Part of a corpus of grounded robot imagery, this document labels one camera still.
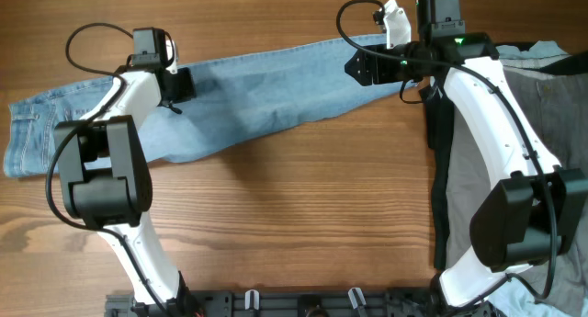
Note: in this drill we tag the light blue shirt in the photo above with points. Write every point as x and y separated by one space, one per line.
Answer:
530 50

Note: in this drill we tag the black garment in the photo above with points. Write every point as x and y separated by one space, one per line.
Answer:
553 95

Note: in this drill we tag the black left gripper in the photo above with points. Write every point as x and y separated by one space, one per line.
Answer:
188 86

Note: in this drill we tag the light blue cloth bottom right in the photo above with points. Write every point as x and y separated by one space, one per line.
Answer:
565 299

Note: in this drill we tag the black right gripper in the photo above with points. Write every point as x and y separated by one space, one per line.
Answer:
370 64

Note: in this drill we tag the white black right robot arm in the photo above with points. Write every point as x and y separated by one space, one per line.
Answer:
533 209

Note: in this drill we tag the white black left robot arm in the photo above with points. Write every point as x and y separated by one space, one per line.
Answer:
98 179

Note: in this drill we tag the light blue denim jeans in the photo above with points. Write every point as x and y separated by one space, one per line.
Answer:
238 99

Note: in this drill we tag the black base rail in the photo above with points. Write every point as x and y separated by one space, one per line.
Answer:
389 303

